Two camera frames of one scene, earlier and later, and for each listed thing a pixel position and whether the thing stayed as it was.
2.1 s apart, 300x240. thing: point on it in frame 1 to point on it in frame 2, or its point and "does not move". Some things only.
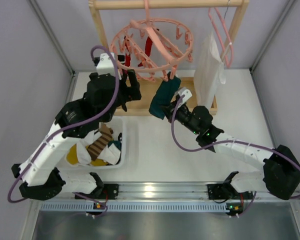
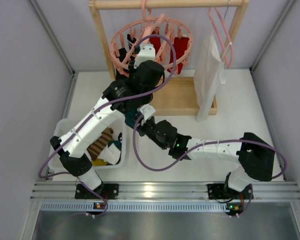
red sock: x=127 y=56 to x=180 y=45
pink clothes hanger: x=228 y=65 does not move
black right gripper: x=171 y=110 to x=142 y=126
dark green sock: x=164 y=95 to x=130 y=117
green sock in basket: x=117 y=143 does not move
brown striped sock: x=94 y=149 does not move
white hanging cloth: x=209 y=69 does not move
